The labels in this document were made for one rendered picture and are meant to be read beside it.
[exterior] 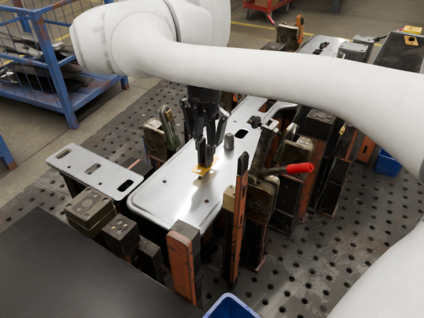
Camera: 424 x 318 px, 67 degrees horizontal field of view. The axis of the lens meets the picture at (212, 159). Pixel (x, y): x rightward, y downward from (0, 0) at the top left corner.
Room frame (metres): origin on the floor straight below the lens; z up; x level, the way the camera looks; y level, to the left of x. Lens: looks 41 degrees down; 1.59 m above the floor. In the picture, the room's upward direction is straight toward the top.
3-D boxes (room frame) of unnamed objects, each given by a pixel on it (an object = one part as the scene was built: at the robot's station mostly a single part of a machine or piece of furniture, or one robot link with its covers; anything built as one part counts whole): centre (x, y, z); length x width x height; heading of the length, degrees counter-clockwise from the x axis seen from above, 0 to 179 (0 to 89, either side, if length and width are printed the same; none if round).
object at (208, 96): (0.63, 0.02, 1.22); 0.08 x 0.07 x 0.09; 58
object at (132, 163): (0.67, 0.22, 0.84); 0.11 x 0.10 x 0.28; 58
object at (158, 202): (1.05, -0.23, 1.00); 1.38 x 0.22 x 0.02; 148
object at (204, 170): (0.63, 0.02, 1.03); 0.08 x 0.04 x 0.01; 148
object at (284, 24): (1.62, -0.38, 0.88); 0.15 x 0.11 x 0.36; 58
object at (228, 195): (0.50, -0.05, 0.88); 0.04 x 0.04 x 0.36; 58
